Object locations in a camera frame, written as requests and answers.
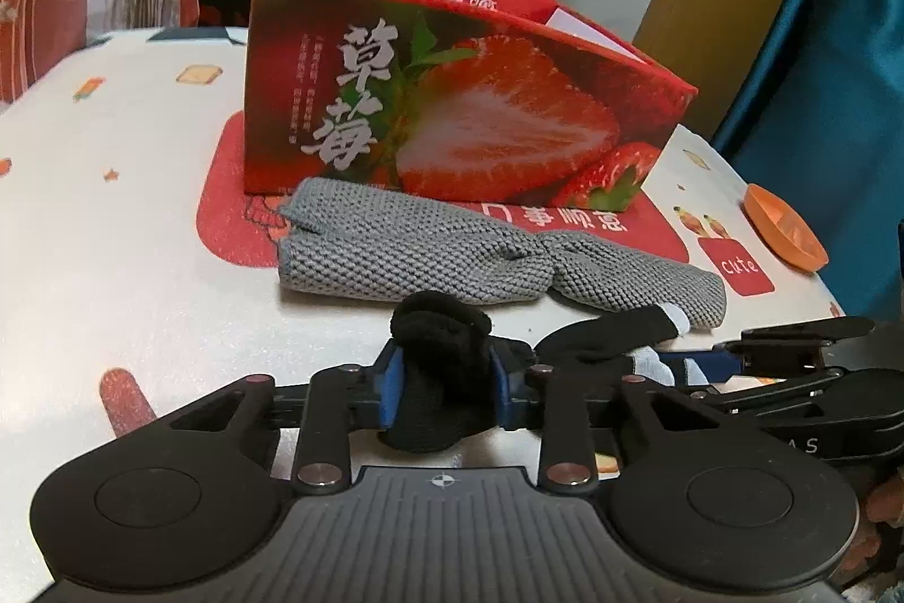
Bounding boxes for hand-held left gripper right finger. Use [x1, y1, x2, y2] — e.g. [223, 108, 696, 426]
[487, 338, 714, 494]

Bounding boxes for red strawberry print box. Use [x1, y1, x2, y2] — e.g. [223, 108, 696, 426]
[244, 0, 700, 205]

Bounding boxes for white printed tablecloth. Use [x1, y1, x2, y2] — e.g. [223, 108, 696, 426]
[0, 25, 849, 603]

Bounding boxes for teal curtain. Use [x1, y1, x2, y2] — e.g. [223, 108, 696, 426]
[710, 0, 904, 322]

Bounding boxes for orange plastic bowl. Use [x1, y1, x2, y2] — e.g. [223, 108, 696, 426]
[741, 183, 829, 274]

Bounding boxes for grey knit cloth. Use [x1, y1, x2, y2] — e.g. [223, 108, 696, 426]
[275, 175, 728, 332]

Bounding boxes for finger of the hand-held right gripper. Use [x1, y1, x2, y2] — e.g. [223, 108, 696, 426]
[738, 315, 877, 357]
[664, 347, 846, 393]

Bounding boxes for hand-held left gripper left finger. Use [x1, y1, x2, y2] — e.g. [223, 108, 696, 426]
[169, 341, 403, 496]

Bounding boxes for black knit glove white fingertips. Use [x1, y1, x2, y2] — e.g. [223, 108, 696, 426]
[381, 290, 707, 452]

